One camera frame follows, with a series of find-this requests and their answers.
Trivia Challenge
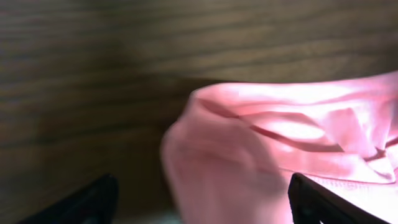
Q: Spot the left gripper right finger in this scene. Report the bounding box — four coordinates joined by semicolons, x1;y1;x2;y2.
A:
288;173;388;224

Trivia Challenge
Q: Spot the pink printed t-shirt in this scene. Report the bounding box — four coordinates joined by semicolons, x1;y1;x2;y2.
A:
162;72;397;224

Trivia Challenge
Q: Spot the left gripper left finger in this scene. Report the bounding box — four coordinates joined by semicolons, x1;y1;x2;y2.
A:
18;174;119;224

